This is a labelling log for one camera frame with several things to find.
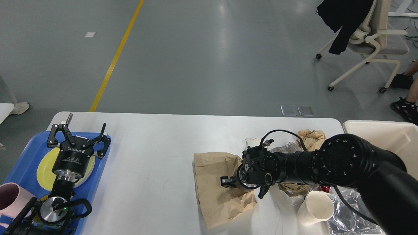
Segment white desk frame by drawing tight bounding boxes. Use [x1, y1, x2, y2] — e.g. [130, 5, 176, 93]
[388, 0, 418, 17]

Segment black jacket on chair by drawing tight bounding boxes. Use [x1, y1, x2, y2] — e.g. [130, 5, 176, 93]
[317, 0, 373, 55]

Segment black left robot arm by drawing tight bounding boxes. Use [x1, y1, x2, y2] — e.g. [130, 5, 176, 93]
[1, 114, 111, 235]

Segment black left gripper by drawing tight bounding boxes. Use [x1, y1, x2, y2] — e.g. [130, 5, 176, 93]
[47, 114, 112, 182]

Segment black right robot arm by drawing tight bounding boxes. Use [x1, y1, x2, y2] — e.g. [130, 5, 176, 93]
[220, 133, 418, 235]

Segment white shoe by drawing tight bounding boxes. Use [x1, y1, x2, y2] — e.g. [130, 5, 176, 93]
[9, 102, 30, 116]

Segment aluminium foil tray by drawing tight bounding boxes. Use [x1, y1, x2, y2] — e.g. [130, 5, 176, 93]
[270, 142, 304, 206]

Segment white paper cup lying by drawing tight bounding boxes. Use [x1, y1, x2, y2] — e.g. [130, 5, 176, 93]
[245, 137, 261, 149]

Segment black shoe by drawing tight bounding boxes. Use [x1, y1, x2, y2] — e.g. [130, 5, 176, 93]
[390, 97, 418, 125]
[390, 73, 414, 89]

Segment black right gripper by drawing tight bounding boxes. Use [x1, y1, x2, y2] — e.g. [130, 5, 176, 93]
[220, 165, 259, 191]

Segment red foil wrapper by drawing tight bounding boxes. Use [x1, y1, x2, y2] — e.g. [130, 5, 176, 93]
[318, 185, 330, 193]

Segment yellow plastic plate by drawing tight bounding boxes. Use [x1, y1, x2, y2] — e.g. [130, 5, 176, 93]
[37, 147, 95, 192]

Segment pink ribbed mug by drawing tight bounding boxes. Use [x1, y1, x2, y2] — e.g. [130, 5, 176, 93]
[0, 182, 35, 233]

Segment floor outlet plates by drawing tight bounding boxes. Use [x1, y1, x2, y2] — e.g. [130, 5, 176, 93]
[281, 105, 314, 116]

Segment brown paper bag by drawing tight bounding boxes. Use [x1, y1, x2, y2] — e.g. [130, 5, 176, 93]
[194, 152, 257, 228]

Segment pale green plate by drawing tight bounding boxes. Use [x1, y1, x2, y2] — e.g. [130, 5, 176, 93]
[74, 157, 96, 188]

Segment beige office chair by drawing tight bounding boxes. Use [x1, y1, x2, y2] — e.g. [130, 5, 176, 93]
[315, 0, 409, 93]

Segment white paper cup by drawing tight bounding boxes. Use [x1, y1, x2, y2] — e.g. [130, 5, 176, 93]
[245, 137, 261, 149]
[297, 191, 335, 226]

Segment crumpled brown napkin in foil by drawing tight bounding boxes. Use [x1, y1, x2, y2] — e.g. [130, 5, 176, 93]
[278, 182, 311, 197]

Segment cream plastic bin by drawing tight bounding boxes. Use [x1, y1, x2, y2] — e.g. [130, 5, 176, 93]
[343, 120, 418, 165]

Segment clear plastic wrap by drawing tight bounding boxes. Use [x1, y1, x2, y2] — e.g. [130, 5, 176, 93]
[327, 187, 385, 235]

